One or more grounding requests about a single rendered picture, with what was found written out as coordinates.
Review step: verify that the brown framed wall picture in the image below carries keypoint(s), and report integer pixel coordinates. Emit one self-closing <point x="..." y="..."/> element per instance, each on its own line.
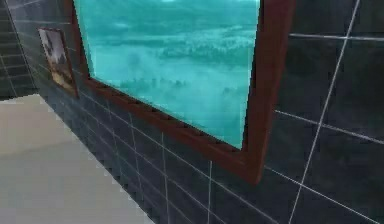
<point x="59" y="60"/>

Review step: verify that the brown framed window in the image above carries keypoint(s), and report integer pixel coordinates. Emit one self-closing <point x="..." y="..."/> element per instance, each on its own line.
<point x="173" y="60"/>

